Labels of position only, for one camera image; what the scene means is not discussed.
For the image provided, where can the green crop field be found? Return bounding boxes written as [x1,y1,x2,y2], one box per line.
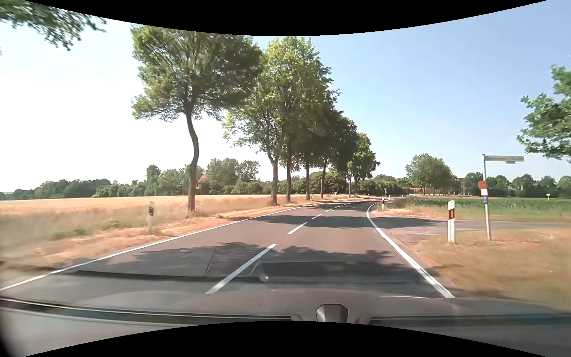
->
[390,196,571,221]

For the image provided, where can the row of roadside trees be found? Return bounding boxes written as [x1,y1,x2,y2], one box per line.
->
[131,25,380,214]

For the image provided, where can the grey asphalt road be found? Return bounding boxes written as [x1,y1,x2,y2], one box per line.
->
[0,198,571,299]

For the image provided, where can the group of trees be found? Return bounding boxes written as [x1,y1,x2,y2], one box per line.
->
[405,153,460,196]

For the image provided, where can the distant wood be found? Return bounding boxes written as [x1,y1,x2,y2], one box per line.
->
[0,158,571,201]

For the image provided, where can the car's own bonnet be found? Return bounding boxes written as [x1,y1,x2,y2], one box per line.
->
[0,272,571,357]

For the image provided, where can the road sign on post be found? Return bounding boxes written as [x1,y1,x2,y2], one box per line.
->
[478,154,525,242]

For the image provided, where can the yellow grain field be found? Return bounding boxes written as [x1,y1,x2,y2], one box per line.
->
[0,193,326,249]

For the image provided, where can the dry grass verge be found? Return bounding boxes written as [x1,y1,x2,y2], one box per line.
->
[0,197,361,288]
[372,206,571,318]

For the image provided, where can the leafy tree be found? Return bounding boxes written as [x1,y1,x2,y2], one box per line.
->
[517,47,571,167]
[0,0,108,55]

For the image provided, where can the road markings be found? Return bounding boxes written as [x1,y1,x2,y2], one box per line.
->
[0,200,456,299]

